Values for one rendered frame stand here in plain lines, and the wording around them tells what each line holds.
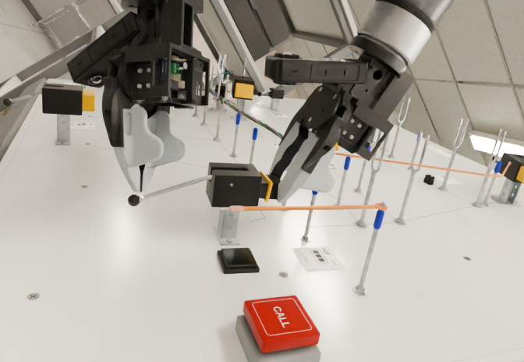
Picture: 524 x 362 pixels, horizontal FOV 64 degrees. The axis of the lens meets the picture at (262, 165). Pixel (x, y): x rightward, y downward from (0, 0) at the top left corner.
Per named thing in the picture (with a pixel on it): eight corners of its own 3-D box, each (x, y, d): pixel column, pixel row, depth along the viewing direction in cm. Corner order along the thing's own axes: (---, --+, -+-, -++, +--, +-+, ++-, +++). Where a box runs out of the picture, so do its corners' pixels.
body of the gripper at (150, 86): (165, 102, 40) (170, -24, 40) (100, 104, 44) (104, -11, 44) (210, 112, 47) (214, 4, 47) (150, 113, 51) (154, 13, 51)
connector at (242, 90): (251, 97, 105) (253, 84, 104) (252, 98, 103) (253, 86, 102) (234, 94, 104) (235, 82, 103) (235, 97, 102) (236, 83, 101)
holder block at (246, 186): (205, 192, 52) (208, 161, 50) (249, 193, 53) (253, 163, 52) (211, 207, 48) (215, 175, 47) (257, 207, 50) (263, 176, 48)
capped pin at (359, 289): (349, 289, 46) (373, 200, 42) (358, 285, 46) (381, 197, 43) (360, 297, 44) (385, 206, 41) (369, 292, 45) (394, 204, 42)
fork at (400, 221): (408, 225, 63) (434, 135, 59) (398, 225, 63) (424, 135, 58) (400, 218, 65) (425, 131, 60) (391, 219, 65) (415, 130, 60)
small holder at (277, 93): (253, 105, 129) (256, 85, 127) (277, 108, 132) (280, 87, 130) (257, 109, 125) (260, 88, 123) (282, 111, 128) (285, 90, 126)
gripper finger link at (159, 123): (172, 195, 44) (175, 108, 44) (130, 191, 47) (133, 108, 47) (190, 193, 47) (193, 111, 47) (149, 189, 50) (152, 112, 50)
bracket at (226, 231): (213, 226, 54) (217, 191, 52) (231, 226, 55) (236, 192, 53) (220, 246, 50) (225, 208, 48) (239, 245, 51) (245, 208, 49)
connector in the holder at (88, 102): (83, 105, 76) (83, 90, 75) (94, 106, 77) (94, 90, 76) (82, 111, 73) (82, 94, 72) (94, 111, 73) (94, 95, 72)
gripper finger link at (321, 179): (318, 225, 50) (357, 157, 50) (280, 206, 48) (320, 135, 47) (306, 216, 53) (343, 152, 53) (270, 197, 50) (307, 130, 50)
